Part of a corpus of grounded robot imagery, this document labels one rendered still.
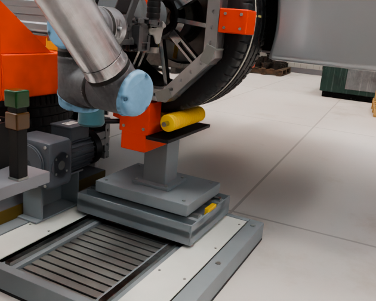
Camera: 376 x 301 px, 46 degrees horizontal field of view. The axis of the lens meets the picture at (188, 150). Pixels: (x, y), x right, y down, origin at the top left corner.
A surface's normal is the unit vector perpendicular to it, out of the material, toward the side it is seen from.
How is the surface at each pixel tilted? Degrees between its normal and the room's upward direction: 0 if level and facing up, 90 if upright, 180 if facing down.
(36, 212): 90
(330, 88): 90
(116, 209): 90
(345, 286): 0
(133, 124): 90
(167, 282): 0
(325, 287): 0
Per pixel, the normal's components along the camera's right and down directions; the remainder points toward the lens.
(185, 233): -0.45, 0.21
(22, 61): 0.89, 0.19
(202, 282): 0.08, -0.96
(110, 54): 0.72, 0.28
